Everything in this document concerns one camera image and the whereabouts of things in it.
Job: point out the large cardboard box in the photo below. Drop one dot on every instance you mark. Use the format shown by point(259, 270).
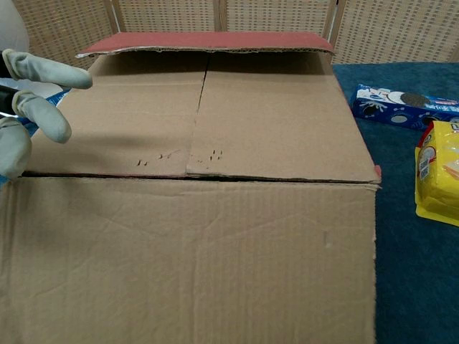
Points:
point(215, 251)

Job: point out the blue cookie package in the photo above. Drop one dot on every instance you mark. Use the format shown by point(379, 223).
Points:
point(380, 104)

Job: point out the woven folding screen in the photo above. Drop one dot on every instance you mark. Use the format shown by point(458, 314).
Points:
point(394, 28)

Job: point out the blue tablecloth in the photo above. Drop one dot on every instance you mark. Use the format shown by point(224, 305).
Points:
point(412, 268)

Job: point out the yellow snack bag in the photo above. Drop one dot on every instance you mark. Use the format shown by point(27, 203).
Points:
point(441, 179)

